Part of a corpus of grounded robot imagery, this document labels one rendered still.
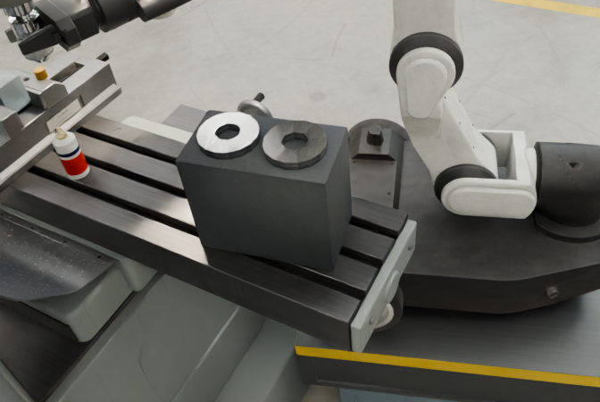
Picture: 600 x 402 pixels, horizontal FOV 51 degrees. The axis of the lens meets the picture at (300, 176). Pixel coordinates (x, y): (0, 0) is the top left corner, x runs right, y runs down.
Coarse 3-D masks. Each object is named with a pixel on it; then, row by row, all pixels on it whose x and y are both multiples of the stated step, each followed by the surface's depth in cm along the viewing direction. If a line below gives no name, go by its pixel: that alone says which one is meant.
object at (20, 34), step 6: (36, 24) 97; (42, 24) 98; (12, 30) 97; (18, 30) 96; (24, 30) 96; (30, 30) 96; (36, 30) 97; (18, 36) 97; (24, 36) 97; (18, 42) 98; (48, 48) 100; (30, 54) 99; (36, 54) 99; (42, 54) 100; (48, 54) 100; (30, 60) 100; (36, 60) 100
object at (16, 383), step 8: (0, 360) 92; (0, 368) 90; (8, 368) 94; (0, 376) 90; (8, 376) 92; (0, 384) 89; (8, 384) 92; (16, 384) 94; (0, 392) 88; (8, 392) 91; (16, 392) 94; (24, 392) 97; (0, 400) 88; (8, 400) 90; (16, 400) 92; (24, 400) 96; (32, 400) 99
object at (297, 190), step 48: (192, 144) 89; (240, 144) 86; (288, 144) 87; (336, 144) 86; (192, 192) 90; (240, 192) 87; (288, 192) 84; (336, 192) 87; (240, 240) 95; (288, 240) 91; (336, 240) 92
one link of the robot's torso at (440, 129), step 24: (432, 48) 116; (408, 72) 118; (432, 72) 117; (408, 96) 122; (432, 96) 121; (456, 96) 137; (408, 120) 128; (432, 120) 127; (456, 120) 131; (432, 144) 136; (456, 144) 135; (480, 144) 141; (432, 168) 141; (456, 168) 138; (480, 168) 137
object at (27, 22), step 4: (32, 12) 97; (36, 12) 97; (32, 16) 96; (36, 16) 96; (8, 20) 96; (12, 20) 96; (16, 20) 96; (20, 20) 96; (24, 20) 96; (28, 20) 96; (32, 20) 96; (36, 20) 96; (12, 24) 95; (16, 24) 95; (20, 24) 95; (24, 24) 95; (28, 24) 96; (32, 24) 96; (12, 28) 96; (16, 28) 96; (20, 28) 96; (24, 28) 96
